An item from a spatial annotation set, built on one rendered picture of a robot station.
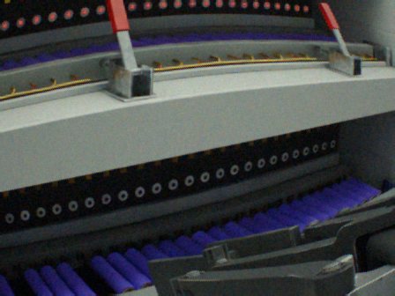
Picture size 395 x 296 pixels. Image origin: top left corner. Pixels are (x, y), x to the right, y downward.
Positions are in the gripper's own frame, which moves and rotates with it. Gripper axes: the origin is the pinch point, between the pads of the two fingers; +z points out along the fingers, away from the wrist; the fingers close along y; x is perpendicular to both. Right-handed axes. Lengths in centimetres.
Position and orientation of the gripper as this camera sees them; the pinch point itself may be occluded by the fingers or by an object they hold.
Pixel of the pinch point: (225, 273)
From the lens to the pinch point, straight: 27.4
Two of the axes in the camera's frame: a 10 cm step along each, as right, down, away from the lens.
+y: -8.0, 1.7, -5.7
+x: 2.7, 9.6, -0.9
